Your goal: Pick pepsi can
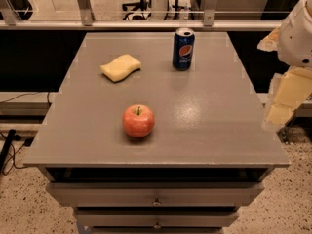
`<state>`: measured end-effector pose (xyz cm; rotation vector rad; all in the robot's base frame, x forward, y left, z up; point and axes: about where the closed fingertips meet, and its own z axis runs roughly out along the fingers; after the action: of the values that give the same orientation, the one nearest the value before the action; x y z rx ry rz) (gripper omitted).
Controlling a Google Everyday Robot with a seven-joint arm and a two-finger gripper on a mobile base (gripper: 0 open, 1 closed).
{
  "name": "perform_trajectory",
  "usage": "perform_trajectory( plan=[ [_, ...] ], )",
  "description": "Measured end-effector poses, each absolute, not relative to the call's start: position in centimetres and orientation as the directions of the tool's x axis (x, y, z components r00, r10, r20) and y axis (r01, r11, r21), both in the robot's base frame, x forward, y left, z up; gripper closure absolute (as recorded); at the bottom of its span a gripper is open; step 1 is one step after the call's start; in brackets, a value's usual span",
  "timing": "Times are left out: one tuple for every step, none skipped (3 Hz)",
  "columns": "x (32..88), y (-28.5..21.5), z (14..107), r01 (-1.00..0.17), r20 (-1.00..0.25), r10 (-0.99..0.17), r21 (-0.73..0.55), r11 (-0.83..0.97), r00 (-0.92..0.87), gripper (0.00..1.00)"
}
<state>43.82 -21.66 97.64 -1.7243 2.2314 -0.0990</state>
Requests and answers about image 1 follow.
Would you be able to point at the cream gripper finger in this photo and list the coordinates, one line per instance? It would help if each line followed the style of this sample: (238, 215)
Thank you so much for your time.
(287, 93)
(269, 43)

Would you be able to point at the blue pepsi can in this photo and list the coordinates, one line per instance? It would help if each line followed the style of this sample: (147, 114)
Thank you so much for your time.
(183, 48)

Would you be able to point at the yellow sponge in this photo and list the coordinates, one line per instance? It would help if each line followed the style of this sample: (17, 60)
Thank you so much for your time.
(120, 68)

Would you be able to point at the grey drawer cabinet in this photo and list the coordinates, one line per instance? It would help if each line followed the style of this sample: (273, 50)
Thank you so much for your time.
(207, 122)

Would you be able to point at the red apple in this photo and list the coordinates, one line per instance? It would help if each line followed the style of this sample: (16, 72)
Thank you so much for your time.
(138, 120)

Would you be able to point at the top drawer with knob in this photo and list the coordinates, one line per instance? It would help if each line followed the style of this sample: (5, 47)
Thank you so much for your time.
(211, 194)

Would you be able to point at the drawer with knob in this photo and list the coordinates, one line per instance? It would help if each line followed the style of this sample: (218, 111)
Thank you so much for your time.
(155, 218)
(211, 194)

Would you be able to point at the metal railing frame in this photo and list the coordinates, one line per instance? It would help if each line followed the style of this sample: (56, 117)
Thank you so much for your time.
(109, 15)

